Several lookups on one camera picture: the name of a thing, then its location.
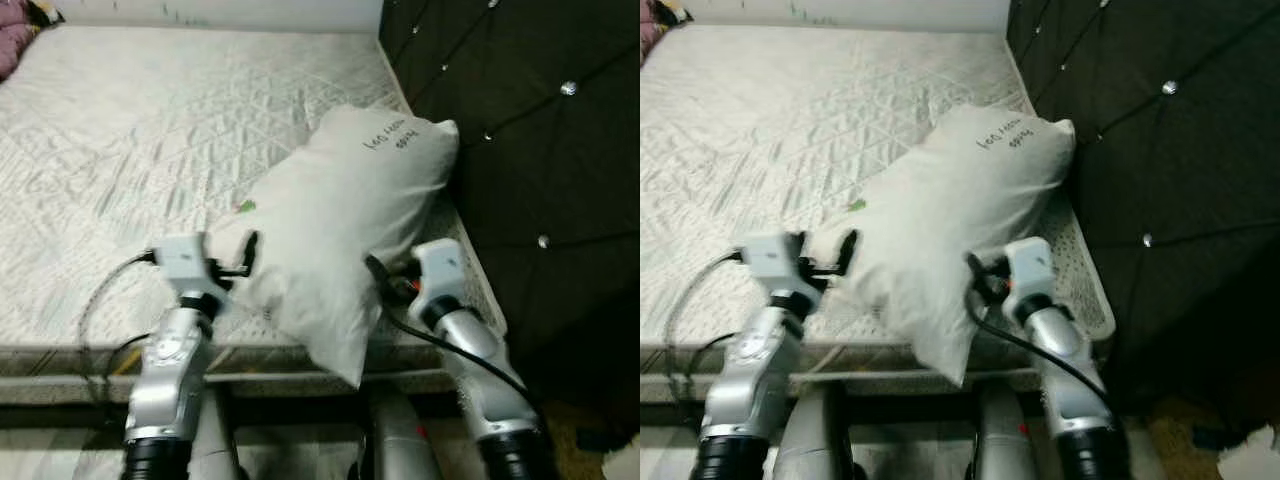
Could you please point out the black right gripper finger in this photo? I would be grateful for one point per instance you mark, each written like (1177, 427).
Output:
(375, 272)
(973, 270)

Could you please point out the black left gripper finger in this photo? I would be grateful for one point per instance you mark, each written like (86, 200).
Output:
(848, 252)
(250, 253)

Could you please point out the white pillow with tree print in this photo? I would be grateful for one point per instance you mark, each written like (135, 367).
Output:
(350, 200)
(960, 200)

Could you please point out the quilted silver grey mattress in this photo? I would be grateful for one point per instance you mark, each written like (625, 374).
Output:
(790, 130)
(180, 130)

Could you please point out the robot left leg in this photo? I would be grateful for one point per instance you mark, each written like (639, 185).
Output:
(815, 440)
(215, 440)

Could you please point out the grey bed base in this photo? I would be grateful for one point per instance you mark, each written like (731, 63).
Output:
(680, 388)
(60, 388)

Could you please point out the black tufted headboard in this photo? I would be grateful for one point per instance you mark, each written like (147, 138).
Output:
(540, 150)
(1170, 150)

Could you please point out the yellowish floor rug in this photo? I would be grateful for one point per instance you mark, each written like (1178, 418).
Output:
(575, 435)
(1175, 440)

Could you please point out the purple mouse print blanket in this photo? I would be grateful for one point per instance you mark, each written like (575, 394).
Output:
(15, 40)
(655, 25)

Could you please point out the white cloth on floor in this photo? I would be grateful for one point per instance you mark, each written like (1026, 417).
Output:
(1250, 455)

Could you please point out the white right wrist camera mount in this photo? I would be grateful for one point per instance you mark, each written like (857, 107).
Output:
(1030, 265)
(440, 268)

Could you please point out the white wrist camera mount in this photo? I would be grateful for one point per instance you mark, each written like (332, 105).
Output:
(1030, 265)
(775, 260)
(440, 268)
(185, 262)

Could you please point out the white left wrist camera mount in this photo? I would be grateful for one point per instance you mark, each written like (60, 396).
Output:
(775, 260)
(185, 262)

